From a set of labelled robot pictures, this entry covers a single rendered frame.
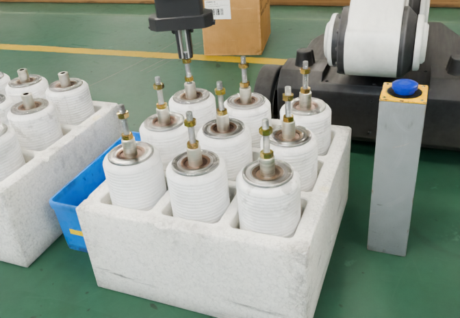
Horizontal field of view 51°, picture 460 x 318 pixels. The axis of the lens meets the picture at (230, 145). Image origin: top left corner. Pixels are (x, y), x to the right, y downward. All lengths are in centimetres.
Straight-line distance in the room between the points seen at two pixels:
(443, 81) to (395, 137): 37
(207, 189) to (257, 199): 9
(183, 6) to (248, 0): 102
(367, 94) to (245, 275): 58
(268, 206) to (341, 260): 29
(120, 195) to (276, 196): 27
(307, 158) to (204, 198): 18
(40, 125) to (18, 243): 24
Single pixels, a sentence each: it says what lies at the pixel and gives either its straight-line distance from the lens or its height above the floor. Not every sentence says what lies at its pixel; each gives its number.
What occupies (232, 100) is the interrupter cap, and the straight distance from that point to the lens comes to 95.
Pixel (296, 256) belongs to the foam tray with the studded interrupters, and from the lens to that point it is 69.
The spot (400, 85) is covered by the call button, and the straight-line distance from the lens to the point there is 81.
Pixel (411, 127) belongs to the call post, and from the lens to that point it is 82.
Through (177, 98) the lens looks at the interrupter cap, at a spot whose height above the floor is 25.
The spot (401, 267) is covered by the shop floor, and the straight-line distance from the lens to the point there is 95.
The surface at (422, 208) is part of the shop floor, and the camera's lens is 109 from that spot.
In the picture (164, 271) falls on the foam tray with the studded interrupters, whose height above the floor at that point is 8.
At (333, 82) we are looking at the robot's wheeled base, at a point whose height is 19.
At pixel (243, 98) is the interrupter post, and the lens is 93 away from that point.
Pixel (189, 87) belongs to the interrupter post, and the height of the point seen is 28.
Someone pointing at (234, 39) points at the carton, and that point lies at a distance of 196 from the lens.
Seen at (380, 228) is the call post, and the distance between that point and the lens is 93.
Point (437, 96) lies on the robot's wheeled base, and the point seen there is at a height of 18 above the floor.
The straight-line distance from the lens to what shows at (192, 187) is 72.
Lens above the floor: 64
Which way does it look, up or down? 29 degrees down
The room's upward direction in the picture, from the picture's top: 5 degrees counter-clockwise
